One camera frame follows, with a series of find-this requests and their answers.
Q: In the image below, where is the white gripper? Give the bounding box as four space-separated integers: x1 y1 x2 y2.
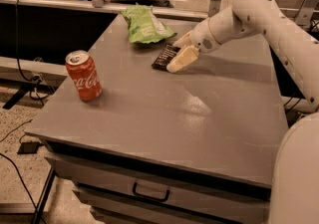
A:
166 18 221 73

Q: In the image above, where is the black rxbar chocolate bar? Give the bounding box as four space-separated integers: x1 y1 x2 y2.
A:
152 44 179 71

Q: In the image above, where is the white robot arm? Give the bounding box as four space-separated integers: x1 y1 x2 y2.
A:
166 0 319 224

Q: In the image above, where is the green chip bag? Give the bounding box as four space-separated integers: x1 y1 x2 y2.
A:
122 5 176 44

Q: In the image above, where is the grey drawer cabinet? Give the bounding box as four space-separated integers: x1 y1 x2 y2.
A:
27 18 287 224

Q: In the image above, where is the red coca-cola can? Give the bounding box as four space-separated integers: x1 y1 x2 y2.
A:
66 50 102 102

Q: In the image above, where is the black power adapter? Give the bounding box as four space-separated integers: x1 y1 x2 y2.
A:
17 141 40 154

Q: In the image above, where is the black table leg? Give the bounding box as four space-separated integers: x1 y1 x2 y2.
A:
31 168 56 224

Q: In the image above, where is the grey metal rail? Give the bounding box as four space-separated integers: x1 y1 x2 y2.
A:
0 0 213 23

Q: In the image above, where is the black drawer handle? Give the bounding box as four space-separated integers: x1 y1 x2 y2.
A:
132 182 170 203

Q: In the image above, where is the black hanging cable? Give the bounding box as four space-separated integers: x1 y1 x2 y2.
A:
15 0 51 107

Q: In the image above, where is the black floor cable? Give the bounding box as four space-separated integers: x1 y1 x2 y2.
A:
0 118 48 224

